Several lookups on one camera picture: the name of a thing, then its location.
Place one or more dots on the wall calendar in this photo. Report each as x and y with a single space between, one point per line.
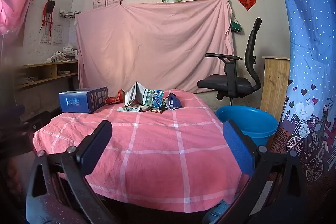
57 35

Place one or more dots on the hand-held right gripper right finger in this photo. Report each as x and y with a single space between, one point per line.
237 145

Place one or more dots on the blue dotted cartoon curtain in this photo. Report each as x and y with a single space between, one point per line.
309 43

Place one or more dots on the thin paper stack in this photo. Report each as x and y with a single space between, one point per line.
64 72

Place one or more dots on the black office chair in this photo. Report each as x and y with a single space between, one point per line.
225 83

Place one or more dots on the dark blue wrapper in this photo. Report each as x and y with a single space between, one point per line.
173 102

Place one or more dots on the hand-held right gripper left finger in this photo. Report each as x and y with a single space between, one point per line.
97 142

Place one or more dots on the green hanging purse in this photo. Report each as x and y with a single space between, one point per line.
236 27

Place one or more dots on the pink hanging sheet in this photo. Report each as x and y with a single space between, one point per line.
152 48

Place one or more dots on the small battery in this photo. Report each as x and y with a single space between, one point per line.
156 110

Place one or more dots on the blue cardboard box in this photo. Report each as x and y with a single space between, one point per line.
78 102

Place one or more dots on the blue green snack wrapper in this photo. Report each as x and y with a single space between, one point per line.
153 98

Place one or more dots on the blue plastic bucket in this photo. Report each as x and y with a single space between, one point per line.
249 127

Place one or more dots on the wooden cabinet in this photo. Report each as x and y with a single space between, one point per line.
274 87

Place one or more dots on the grey paper stack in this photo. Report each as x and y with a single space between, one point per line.
27 80

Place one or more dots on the long white sachet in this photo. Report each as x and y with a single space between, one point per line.
128 109

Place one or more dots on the red tassel ornament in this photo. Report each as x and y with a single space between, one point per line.
48 8

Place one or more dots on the stack of newspapers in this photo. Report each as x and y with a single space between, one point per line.
65 54

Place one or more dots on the person's jeans leg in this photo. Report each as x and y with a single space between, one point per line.
215 213

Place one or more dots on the wooden shelf desk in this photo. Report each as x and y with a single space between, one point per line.
47 71

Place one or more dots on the red snack packet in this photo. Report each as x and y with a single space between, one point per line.
115 100

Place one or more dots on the pink checked tablecloth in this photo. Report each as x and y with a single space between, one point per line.
157 148

